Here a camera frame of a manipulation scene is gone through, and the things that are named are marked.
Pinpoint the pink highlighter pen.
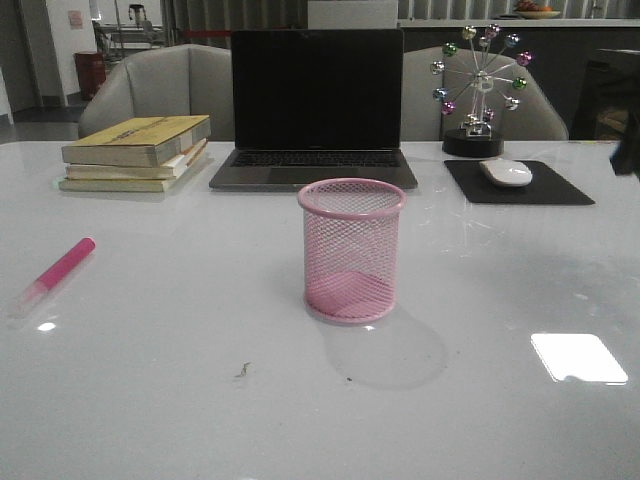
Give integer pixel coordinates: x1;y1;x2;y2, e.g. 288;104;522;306
7;237;96;319

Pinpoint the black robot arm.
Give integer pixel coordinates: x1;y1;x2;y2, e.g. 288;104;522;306
610;105;640;178

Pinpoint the pink mesh pen holder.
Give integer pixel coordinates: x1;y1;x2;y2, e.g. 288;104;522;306
297;178;406;324

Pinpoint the grey open laptop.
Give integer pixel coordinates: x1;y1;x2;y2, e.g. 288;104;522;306
209;29;417;191

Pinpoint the black mouse pad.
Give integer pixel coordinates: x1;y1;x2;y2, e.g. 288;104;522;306
444;160;595;206

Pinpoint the white middle book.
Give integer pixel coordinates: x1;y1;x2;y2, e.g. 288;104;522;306
66;139;208;180

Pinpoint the yellow-edged bottom book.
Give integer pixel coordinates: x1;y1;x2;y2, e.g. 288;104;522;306
58;149;206;192

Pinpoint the grey right armchair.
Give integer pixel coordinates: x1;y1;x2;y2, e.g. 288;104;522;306
428;49;569;140

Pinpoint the grey armchair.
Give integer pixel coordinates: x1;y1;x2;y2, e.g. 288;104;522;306
428;49;569;140
78;44;235;141

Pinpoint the yellow top book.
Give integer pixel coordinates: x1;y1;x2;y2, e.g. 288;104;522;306
62;115;211;167

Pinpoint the white computer mouse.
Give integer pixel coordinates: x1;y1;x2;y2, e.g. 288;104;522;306
479;158;533;187

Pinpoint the grey left armchair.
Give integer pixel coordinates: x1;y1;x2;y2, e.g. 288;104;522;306
78;44;235;141

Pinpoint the white cabinet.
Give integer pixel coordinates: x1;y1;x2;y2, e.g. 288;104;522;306
307;0;398;29

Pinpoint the ferris wheel desk ornament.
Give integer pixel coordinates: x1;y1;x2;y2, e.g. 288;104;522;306
430;23;533;158

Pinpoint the red barrier belt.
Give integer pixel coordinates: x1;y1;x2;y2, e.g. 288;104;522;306
181;29;232;39

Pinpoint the grey curtain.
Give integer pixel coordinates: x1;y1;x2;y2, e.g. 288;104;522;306
160;0;307;48

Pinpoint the red bin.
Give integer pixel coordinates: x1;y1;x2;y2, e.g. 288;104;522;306
74;51;106;100

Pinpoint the distant metal table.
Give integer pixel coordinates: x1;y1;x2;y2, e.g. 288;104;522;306
93;20;166;62

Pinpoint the pink wall notice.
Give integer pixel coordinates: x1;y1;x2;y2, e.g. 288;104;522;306
67;10;83;30

